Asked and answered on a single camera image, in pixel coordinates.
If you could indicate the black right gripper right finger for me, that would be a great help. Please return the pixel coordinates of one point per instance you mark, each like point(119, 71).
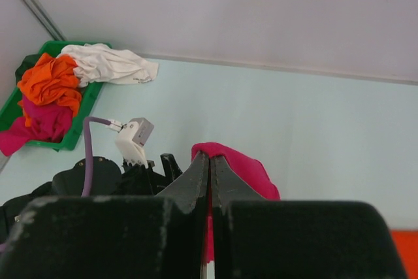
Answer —
point(258, 238)

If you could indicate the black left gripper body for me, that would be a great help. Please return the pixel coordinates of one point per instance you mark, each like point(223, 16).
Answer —
point(140, 180)

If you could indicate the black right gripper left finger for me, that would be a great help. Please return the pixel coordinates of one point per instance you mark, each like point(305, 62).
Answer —
point(161, 236)

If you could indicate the crimson t shirt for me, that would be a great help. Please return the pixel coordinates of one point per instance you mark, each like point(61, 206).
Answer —
point(250, 170)

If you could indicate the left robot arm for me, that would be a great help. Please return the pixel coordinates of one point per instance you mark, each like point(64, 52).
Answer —
point(108, 179)

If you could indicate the magenta t shirt in bin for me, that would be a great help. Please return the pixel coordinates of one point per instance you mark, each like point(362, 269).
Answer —
point(46, 123)

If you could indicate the white t shirt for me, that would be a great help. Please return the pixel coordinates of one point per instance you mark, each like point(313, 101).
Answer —
point(100, 63)

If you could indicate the crumpled orange t shirt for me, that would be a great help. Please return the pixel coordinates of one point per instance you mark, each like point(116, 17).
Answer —
point(52, 80)

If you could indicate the green plastic bin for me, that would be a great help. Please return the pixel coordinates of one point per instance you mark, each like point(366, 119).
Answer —
point(11, 110)

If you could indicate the folded orange t shirt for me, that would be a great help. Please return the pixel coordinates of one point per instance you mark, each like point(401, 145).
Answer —
point(407, 245)

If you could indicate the dark green t shirt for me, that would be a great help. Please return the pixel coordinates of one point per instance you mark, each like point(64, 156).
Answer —
point(27, 63)

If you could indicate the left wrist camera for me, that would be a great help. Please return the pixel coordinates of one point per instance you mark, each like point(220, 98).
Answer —
point(131, 139)

